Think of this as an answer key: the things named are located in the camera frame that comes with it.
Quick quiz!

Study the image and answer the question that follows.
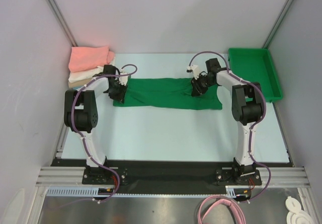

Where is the green t shirt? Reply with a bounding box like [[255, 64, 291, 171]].
[[113, 78, 222, 110]]

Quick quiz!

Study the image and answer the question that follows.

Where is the pink coiled cable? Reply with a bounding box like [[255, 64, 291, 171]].
[[197, 195, 247, 224]]

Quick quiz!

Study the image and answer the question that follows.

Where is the aluminium frame post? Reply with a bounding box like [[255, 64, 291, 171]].
[[262, 0, 295, 49], [46, 0, 77, 47]]

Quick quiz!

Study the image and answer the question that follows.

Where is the white plastic ring part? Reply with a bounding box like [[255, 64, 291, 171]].
[[286, 210, 314, 224]]

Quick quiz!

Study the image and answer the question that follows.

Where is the tan folded t shirt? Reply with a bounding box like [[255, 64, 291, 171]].
[[68, 79, 90, 89]]

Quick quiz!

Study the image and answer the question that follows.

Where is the aluminium extrusion rail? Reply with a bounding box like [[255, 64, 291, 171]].
[[36, 167, 310, 188]]

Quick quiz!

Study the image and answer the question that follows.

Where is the green plastic tray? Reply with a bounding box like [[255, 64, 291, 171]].
[[228, 48, 283, 103]]

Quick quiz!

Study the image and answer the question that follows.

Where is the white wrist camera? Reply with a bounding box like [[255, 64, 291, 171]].
[[118, 70, 131, 86], [186, 65, 201, 79]]

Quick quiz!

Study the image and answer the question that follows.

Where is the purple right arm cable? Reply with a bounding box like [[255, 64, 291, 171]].
[[188, 51, 272, 202]]

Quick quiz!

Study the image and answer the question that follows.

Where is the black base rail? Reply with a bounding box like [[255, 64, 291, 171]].
[[50, 159, 262, 195]]

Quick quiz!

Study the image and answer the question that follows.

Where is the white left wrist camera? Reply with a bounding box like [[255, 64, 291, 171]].
[[118, 70, 131, 86]]

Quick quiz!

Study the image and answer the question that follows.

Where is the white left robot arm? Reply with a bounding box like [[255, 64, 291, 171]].
[[64, 64, 131, 185]]

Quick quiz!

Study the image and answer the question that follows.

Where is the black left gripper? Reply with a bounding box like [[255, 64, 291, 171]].
[[106, 81, 128, 104]]

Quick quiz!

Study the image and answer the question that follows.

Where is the white slotted cable duct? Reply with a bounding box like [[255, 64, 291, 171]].
[[46, 185, 252, 198]]

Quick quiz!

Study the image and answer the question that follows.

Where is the white plastic disc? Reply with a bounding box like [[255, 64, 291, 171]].
[[285, 196, 302, 213]]

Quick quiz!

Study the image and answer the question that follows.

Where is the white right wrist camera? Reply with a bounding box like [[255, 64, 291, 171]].
[[186, 65, 201, 79]]

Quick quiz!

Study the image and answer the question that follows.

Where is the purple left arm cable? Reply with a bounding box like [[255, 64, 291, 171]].
[[71, 63, 138, 204]]

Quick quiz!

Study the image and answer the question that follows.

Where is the left aluminium frame post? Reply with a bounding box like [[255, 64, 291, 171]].
[[46, 0, 77, 47]]

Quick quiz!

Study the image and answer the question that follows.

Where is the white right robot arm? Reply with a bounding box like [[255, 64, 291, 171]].
[[187, 58, 266, 184]]

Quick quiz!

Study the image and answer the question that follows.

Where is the pink folded t shirt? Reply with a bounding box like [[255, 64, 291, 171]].
[[68, 46, 115, 72]]

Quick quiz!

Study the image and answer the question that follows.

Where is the right aluminium frame post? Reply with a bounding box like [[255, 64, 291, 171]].
[[262, 0, 295, 49]]

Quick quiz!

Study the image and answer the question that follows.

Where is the white folded t shirt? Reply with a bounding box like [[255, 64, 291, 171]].
[[68, 58, 115, 83]]

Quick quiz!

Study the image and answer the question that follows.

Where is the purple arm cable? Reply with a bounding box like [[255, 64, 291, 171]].
[[188, 51, 272, 202], [71, 63, 138, 204]]

